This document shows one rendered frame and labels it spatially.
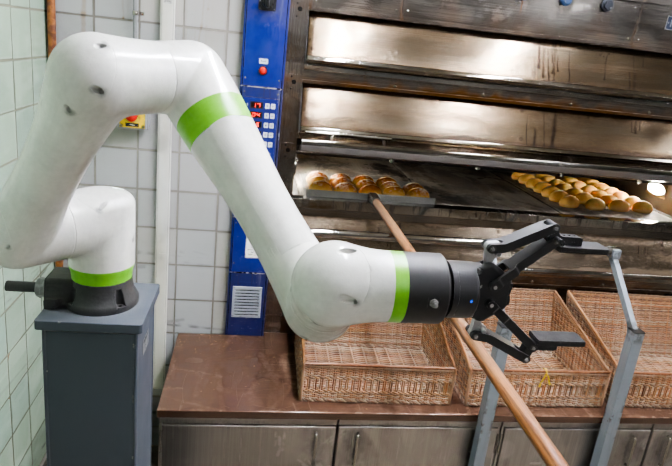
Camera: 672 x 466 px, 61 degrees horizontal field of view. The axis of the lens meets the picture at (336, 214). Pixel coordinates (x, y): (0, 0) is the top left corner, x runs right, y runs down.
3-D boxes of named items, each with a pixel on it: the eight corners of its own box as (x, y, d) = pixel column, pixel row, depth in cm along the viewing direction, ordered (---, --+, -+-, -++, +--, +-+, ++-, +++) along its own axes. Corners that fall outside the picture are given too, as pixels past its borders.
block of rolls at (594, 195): (508, 177, 319) (510, 167, 317) (587, 184, 326) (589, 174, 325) (562, 208, 261) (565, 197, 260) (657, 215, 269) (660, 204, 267)
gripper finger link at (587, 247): (548, 244, 77) (549, 239, 77) (595, 247, 78) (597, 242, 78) (559, 252, 74) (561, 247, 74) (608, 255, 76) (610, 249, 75)
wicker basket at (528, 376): (424, 340, 253) (434, 282, 246) (543, 343, 262) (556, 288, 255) (462, 407, 207) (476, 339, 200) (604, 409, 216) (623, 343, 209)
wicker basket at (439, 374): (291, 334, 246) (297, 274, 238) (419, 339, 253) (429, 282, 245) (296, 403, 199) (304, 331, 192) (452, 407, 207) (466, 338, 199)
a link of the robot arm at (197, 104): (122, 73, 95) (154, 19, 87) (186, 75, 104) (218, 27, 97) (171, 163, 90) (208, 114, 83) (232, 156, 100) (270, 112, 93)
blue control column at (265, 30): (235, 278, 439) (254, -24, 379) (256, 279, 441) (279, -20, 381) (217, 450, 256) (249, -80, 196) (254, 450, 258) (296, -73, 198)
